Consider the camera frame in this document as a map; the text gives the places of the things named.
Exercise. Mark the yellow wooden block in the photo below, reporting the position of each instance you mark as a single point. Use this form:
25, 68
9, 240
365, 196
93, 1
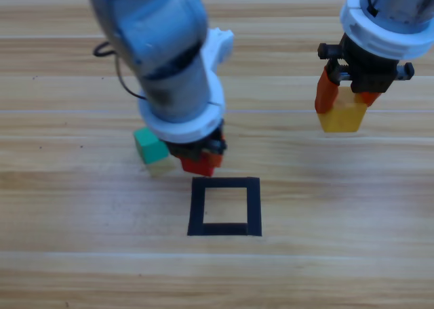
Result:
342, 119

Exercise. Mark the red wooden block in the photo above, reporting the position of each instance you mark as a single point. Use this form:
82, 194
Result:
198, 168

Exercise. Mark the black tape square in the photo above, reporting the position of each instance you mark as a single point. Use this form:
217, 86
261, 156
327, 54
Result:
196, 207

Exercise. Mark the green wooden block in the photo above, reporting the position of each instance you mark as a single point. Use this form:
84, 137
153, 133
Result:
149, 146

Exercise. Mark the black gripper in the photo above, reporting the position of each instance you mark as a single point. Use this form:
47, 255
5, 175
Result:
366, 72
190, 149

